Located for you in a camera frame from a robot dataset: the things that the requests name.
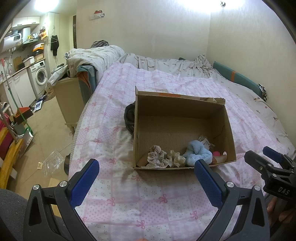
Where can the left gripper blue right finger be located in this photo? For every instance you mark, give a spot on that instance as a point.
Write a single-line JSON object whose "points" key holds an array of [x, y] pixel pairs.
{"points": [[211, 182]]}

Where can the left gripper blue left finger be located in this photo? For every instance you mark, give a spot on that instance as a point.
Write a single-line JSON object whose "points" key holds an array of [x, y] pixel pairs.
{"points": [[81, 182]]}

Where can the light blue plush toy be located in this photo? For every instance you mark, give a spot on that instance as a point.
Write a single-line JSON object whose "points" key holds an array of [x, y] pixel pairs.
{"points": [[196, 151]]}

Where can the cream lace scrunchie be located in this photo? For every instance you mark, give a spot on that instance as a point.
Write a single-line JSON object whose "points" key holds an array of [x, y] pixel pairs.
{"points": [[175, 160]]}

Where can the beige lace scrunchie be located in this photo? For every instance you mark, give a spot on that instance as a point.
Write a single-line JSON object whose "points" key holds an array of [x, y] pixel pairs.
{"points": [[157, 158]]}

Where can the white plastic label packet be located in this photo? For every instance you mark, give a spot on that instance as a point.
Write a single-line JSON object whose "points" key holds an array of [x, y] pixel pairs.
{"points": [[206, 142]]}

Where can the clear plastic bag on floor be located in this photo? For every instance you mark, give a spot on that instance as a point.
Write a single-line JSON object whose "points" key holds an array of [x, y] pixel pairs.
{"points": [[53, 163]]}

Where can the pink patterned bed quilt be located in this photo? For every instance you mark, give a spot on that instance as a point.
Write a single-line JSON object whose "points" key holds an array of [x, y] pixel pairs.
{"points": [[162, 203]]}

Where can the wooden yellow chair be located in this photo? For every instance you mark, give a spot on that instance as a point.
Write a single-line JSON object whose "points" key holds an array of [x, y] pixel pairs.
{"points": [[7, 165]]}

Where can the brown cardboard box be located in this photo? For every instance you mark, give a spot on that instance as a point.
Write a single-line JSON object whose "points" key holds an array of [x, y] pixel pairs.
{"points": [[171, 121]]}

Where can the dark grey striped cloth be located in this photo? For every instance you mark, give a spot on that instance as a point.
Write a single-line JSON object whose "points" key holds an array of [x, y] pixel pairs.
{"points": [[129, 116]]}

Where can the beige cabinet by bed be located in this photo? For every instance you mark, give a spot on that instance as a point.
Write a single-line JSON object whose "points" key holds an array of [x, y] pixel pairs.
{"points": [[69, 98]]}

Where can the teal headboard cushion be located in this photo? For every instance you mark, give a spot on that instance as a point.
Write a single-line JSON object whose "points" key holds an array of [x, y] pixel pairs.
{"points": [[238, 78]]}

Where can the white kitchen counter cabinet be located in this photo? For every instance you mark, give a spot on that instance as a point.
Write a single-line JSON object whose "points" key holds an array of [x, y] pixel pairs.
{"points": [[21, 89]]}

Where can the white washing machine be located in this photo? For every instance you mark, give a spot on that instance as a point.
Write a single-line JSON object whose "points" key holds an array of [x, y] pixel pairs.
{"points": [[38, 77]]}

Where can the white floral duvet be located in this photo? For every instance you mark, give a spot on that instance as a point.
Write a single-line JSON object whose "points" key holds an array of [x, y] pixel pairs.
{"points": [[101, 58]]}

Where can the black garment hanging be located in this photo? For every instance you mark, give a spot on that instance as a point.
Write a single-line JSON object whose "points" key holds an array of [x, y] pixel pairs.
{"points": [[54, 44]]}

